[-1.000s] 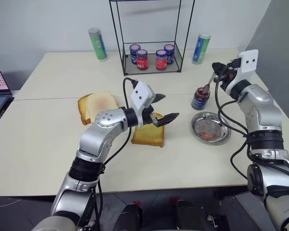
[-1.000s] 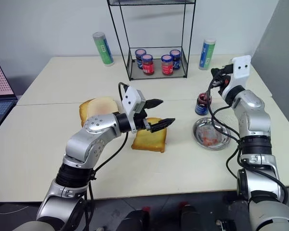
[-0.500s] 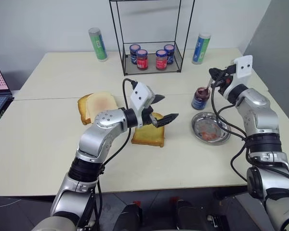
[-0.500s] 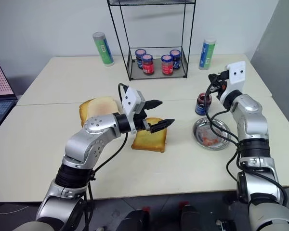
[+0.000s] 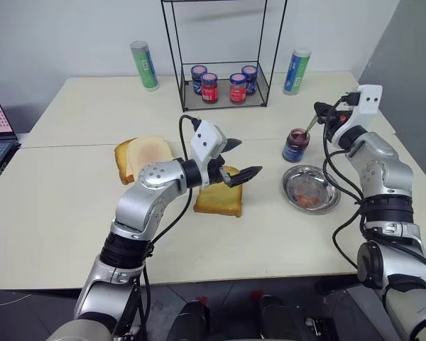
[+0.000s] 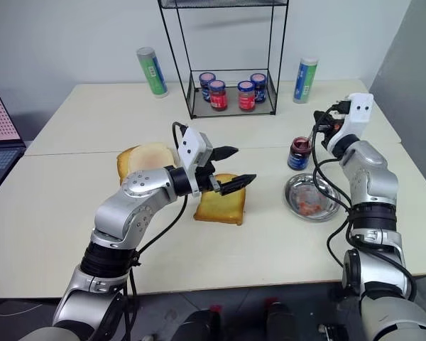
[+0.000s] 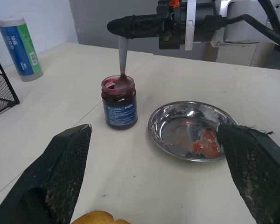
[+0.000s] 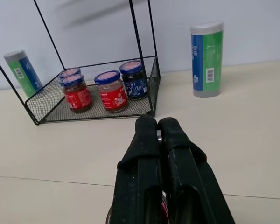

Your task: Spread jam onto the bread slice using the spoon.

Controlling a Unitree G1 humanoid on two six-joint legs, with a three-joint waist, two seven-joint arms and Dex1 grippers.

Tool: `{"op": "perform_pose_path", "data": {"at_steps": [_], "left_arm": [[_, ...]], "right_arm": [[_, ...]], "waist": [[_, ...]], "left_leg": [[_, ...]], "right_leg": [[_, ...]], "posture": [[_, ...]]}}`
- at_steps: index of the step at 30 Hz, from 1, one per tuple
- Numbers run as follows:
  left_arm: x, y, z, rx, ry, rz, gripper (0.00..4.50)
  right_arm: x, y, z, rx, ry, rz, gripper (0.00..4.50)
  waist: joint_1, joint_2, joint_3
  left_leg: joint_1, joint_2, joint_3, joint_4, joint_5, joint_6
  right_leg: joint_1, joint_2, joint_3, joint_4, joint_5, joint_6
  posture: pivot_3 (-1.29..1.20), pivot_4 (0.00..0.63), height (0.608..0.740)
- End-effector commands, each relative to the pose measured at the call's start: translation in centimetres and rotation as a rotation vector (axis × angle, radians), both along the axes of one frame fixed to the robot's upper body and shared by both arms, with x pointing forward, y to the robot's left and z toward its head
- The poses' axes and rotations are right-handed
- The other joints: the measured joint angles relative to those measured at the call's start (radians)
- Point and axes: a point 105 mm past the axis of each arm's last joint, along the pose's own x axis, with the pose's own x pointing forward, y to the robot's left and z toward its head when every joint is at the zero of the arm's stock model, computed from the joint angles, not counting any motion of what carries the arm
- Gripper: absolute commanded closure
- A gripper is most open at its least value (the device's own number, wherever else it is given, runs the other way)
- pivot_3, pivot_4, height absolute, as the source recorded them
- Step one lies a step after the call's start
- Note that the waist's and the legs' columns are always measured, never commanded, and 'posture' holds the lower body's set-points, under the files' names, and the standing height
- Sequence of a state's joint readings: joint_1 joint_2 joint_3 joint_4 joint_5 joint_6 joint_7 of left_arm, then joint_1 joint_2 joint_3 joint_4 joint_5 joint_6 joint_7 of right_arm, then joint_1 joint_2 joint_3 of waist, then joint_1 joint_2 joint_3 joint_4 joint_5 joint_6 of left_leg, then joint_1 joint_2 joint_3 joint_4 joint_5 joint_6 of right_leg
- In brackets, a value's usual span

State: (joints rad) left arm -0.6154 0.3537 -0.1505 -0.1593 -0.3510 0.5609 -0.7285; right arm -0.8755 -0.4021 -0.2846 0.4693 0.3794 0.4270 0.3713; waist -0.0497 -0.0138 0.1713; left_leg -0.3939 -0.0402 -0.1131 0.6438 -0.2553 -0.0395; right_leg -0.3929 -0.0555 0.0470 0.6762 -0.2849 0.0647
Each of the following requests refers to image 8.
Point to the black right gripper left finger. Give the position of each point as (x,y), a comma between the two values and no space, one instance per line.
(140,163)

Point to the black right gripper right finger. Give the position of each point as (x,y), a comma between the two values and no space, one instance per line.
(184,168)

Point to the open glass jam jar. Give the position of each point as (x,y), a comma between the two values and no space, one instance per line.
(163,207)

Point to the pale red label jam jar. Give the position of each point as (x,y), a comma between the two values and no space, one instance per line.
(112,92)

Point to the blue label jam jar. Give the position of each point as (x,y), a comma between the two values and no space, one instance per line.
(134,80)

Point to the grey roll green blue label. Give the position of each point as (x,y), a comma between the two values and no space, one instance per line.
(23,73)
(206,60)

